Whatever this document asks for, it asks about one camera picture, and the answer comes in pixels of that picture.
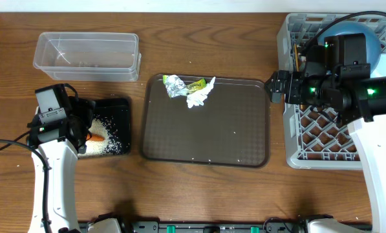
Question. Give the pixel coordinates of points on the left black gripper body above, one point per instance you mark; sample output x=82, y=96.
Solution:
x=83, y=114

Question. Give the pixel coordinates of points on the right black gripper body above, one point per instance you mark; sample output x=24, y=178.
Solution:
x=298, y=90

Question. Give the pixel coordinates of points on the wooden chopstick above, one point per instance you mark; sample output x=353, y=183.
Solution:
x=296, y=57

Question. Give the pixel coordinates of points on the orange carrot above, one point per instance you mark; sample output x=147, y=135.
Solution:
x=94, y=137

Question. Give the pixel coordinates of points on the white rice pile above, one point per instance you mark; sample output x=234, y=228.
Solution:
x=110, y=146

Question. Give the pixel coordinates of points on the dark blue plate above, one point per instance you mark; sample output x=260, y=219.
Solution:
x=348, y=27

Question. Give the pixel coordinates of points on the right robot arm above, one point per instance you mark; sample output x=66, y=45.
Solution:
x=337, y=75

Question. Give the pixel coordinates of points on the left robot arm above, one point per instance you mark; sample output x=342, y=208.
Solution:
x=58, y=133

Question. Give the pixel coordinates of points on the black waste tray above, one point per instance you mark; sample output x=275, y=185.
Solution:
x=117, y=110

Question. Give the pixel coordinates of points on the grey dishwasher rack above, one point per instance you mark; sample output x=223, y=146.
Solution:
x=313, y=141

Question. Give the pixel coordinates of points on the clear plastic bin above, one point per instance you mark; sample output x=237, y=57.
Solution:
x=88, y=56

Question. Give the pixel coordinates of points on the brown serving tray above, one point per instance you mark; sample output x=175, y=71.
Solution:
x=231, y=128

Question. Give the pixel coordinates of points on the green snack wrapper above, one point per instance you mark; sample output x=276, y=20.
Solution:
x=196, y=86

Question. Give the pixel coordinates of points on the crumpled white tissue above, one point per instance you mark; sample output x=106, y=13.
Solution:
x=197, y=98

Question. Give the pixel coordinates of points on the crumpled foil wrapper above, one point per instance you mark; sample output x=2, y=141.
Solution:
x=174, y=86

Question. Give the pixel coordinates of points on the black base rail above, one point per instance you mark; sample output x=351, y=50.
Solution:
x=272, y=225

